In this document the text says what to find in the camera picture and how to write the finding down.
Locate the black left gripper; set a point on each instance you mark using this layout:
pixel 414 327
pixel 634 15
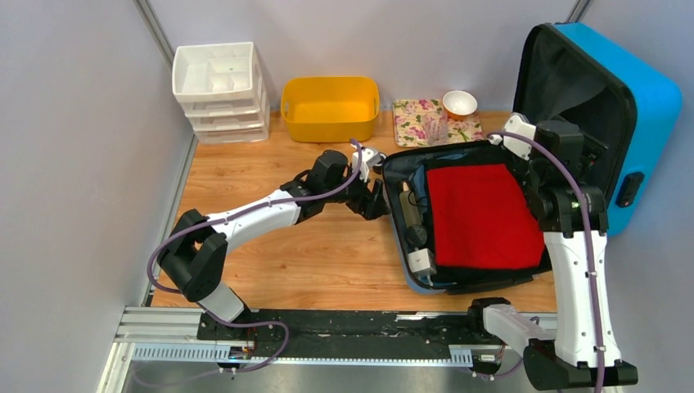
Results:
pixel 377 207

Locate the blue fish print suitcase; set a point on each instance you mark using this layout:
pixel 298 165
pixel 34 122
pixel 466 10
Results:
pixel 567 72

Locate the red cloth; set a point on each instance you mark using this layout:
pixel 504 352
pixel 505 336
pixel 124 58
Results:
pixel 481 220

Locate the yellow plastic basket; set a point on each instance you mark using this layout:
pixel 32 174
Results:
pixel 330 109

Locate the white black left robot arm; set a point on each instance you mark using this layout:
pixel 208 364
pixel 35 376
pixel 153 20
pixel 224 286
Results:
pixel 194 255

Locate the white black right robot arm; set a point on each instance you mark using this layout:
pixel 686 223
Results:
pixel 549 161

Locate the beige cylindrical bottle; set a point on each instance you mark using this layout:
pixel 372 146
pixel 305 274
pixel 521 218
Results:
pixel 409 205

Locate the black round cap item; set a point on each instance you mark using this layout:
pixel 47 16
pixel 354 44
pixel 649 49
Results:
pixel 416 235

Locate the white square charger block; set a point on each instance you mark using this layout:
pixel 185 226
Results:
pixel 421 262

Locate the floral pattern tray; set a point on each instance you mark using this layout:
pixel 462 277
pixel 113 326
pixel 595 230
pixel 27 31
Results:
pixel 407 120

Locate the clear glass on tray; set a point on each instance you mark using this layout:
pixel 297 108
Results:
pixel 435 128

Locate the white plastic drawer unit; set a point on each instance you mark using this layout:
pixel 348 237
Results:
pixel 221 90

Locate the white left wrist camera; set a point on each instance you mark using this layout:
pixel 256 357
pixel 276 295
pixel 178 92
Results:
pixel 365 160

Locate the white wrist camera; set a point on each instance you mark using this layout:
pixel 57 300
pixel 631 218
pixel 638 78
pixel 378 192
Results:
pixel 519 126
pixel 365 160

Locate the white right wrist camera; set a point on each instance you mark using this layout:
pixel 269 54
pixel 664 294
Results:
pixel 519 126

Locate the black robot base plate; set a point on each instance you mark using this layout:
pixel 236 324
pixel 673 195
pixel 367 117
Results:
pixel 358 335

